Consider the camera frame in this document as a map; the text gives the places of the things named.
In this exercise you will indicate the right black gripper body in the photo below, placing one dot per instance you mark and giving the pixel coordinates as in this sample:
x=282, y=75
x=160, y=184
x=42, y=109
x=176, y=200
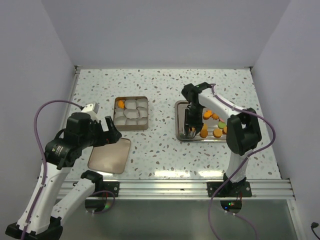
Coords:
x=194, y=116

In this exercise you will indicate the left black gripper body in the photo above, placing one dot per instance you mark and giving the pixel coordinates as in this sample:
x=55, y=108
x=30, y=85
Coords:
x=97, y=137

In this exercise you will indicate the metal tongs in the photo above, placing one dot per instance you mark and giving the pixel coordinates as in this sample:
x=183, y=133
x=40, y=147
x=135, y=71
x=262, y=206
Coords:
x=190, y=132

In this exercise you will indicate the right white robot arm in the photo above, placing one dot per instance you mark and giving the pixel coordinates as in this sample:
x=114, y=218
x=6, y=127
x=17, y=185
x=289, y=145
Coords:
x=243, y=129

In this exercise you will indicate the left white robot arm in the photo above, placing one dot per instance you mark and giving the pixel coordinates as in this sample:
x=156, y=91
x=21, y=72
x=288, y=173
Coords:
x=44, y=217

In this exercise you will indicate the gold cookie tin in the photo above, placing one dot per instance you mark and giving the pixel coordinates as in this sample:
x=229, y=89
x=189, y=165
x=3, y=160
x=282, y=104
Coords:
x=135, y=115

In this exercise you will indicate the silver metal tray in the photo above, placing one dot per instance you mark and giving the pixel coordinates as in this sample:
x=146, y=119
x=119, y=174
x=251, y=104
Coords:
x=211, y=124

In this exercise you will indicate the gold tin lid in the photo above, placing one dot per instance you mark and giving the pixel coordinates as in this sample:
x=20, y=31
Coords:
x=111, y=158

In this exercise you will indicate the green macaron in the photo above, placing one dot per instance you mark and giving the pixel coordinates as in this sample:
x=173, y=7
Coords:
x=221, y=124

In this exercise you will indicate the orange sandwich cookie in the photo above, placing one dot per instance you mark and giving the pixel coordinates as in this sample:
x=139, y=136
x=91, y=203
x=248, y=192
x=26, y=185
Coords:
x=217, y=133

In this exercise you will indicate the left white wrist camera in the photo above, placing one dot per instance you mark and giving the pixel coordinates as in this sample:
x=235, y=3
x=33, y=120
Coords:
x=92, y=109

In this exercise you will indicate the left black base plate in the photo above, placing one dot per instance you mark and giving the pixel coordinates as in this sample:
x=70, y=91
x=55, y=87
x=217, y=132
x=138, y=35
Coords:
x=110, y=187

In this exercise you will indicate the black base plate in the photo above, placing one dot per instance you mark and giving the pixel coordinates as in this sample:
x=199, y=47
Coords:
x=110, y=187
x=230, y=190

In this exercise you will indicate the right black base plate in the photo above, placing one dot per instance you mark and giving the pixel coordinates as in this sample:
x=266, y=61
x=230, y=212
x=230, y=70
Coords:
x=230, y=190

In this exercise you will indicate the aluminium rail frame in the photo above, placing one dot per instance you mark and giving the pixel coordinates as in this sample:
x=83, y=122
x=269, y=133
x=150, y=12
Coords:
x=270, y=189

